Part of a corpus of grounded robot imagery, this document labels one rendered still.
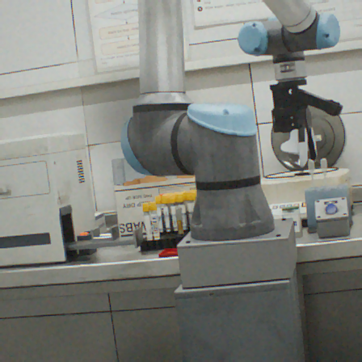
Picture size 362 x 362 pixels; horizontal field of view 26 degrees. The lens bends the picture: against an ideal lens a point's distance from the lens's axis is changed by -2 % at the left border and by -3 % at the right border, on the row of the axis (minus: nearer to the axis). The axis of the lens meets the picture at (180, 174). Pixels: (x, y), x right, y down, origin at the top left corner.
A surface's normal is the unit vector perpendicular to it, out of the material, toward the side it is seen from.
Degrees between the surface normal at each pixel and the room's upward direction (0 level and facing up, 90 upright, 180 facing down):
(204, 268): 90
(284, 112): 90
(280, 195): 90
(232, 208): 75
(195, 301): 90
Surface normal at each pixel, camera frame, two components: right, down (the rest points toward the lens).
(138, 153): -0.61, 0.29
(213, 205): -0.47, -0.16
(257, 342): -0.18, 0.07
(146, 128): -0.57, 0.04
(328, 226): -0.10, 0.56
